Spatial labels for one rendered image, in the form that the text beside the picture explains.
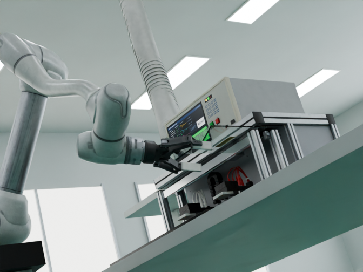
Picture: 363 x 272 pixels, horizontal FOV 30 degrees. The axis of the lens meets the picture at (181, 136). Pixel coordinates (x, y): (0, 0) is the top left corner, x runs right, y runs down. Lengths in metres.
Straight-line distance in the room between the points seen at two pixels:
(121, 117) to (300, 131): 0.84
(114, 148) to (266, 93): 0.85
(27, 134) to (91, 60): 4.06
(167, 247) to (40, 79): 0.71
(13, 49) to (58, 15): 3.34
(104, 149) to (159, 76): 2.22
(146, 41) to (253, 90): 1.87
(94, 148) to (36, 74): 0.40
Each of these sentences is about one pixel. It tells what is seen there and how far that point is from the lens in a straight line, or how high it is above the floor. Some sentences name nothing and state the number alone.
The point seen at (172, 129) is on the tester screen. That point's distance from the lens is 2.86.
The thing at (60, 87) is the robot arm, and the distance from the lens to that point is 2.22.
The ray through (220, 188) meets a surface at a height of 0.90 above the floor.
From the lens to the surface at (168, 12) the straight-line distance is 6.10.
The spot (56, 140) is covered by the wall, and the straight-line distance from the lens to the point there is 8.00.
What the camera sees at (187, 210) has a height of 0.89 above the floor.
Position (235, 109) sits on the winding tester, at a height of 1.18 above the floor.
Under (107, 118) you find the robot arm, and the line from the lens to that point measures 2.01.
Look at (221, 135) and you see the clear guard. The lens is 2.43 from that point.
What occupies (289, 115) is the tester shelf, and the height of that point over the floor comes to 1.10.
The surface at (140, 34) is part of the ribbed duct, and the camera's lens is 4.48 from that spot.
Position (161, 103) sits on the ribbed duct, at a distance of 4.13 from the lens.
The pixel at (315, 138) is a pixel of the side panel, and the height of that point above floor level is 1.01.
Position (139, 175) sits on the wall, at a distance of 8.37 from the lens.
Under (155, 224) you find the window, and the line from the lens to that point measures 8.23.
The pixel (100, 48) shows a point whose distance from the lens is 6.38.
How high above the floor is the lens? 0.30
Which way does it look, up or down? 19 degrees up
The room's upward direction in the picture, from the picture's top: 15 degrees counter-clockwise
